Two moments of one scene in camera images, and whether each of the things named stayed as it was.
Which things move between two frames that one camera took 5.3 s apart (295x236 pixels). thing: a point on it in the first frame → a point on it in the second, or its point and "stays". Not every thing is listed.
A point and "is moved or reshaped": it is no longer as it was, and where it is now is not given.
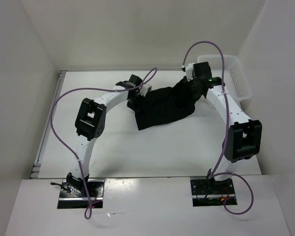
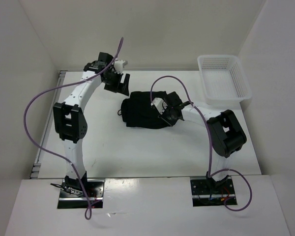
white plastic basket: [235, 80] stays
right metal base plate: [209, 192] stays
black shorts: [162, 106] is moved or reshaped
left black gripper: [135, 107] → [123, 88]
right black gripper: [194, 78] → [171, 123]
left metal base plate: [72, 197] stays
